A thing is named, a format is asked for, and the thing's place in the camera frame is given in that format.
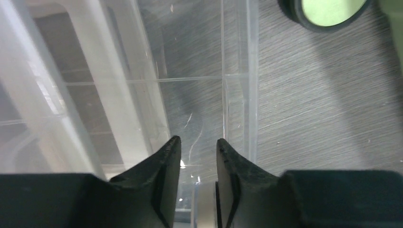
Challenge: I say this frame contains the white plastic drawer organizer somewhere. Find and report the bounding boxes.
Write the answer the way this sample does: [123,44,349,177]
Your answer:
[0,0,259,228]

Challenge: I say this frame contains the green hard-shell suitcase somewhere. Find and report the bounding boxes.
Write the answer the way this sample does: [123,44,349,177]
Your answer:
[278,0,403,67]

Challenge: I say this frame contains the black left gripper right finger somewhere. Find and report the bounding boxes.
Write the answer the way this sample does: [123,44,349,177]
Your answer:
[216,139,403,228]

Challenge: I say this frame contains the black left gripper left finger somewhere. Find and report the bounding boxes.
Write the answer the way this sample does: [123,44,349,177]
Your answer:
[0,136,181,228]

